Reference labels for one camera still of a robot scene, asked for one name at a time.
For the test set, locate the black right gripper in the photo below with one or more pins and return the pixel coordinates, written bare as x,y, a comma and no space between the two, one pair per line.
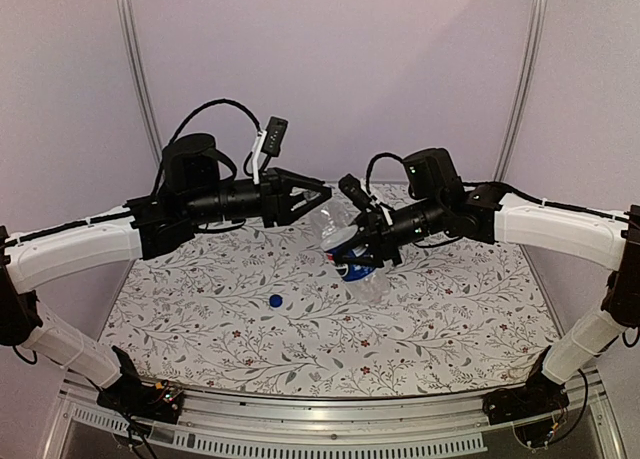
379,240

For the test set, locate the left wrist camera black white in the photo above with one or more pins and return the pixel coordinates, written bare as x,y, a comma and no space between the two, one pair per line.
267,145

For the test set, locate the floral patterned table mat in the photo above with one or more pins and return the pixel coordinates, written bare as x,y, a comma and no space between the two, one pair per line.
457,317

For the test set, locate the aluminium slotted front rail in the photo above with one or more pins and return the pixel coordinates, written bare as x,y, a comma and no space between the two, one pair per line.
229,424

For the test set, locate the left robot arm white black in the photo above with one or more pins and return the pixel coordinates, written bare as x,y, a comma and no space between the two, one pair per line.
200,188

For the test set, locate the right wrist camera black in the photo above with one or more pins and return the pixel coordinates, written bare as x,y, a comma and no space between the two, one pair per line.
351,187

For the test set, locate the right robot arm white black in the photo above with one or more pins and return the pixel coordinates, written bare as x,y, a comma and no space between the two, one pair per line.
495,212

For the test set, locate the blue bottle cap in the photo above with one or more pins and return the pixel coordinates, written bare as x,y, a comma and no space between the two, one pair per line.
275,301

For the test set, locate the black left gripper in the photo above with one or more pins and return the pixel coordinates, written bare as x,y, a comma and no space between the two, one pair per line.
277,184

